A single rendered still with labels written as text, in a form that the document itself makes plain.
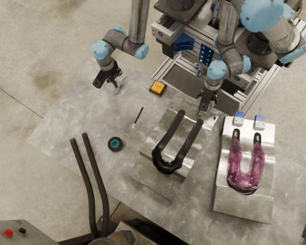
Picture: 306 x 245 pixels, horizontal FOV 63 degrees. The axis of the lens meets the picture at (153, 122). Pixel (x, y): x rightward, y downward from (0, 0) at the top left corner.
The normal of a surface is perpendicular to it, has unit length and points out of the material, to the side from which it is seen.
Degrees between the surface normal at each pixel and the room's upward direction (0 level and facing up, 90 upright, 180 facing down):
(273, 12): 84
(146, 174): 0
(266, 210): 0
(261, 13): 85
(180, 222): 0
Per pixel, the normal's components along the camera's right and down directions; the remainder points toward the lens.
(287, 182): -0.06, -0.33
